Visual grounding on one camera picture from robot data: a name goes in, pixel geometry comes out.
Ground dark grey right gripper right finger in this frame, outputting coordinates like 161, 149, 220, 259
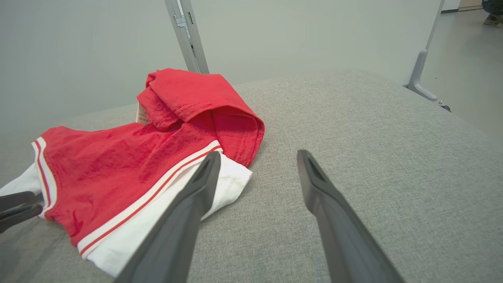
297, 149, 405, 283

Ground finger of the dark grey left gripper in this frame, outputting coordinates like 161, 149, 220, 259
0, 191, 43, 213
0, 204, 43, 233

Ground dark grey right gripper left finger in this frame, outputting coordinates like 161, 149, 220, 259
114, 151, 222, 283

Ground red white long-sleeve garment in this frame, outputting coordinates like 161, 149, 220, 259
0, 68, 265, 277

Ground person's dark trouser legs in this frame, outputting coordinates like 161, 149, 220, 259
482, 0, 503, 16

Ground slanted grey post with foot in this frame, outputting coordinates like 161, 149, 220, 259
407, 0, 452, 112

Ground grey metal frame post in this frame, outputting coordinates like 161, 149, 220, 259
164, 0, 210, 74

